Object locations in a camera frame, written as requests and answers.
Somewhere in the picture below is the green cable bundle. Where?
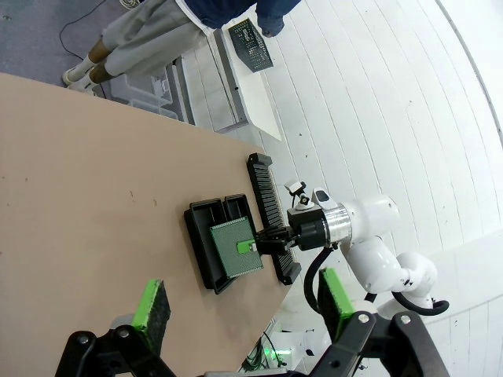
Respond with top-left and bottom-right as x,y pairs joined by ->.
242,331 -> 290,372

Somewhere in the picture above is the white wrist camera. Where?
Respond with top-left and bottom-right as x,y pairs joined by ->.
285,179 -> 311,209

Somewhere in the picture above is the person in navy jacket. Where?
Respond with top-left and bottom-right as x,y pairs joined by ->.
61,0 -> 303,93

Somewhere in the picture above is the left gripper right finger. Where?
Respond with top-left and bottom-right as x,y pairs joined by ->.
310,267 -> 451,377

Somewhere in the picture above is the person's right forearm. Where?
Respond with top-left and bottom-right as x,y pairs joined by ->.
255,0 -> 303,38

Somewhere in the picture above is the black ESD tray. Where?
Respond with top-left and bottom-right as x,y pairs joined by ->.
183,197 -> 243,295
222,192 -> 263,272

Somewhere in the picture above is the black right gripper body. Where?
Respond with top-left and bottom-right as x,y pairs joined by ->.
285,207 -> 329,252

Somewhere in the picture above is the white desk with grey frame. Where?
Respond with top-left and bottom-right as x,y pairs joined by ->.
172,29 -> 285,143

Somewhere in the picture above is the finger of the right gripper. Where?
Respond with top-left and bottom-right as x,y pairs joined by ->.
235,235 -> 291,256
255,225 -> 292,240

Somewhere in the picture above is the black slotted board rack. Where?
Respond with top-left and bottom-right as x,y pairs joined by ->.
246,152 -> 303,286

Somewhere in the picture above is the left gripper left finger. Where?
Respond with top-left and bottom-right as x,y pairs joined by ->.
54,278 -> 176,377

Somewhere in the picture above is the black floor cable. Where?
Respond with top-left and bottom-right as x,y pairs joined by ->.
58,17 -> 107,97

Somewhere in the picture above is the green perforated circuit board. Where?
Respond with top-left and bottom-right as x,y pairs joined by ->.
207,215 -> 264,280

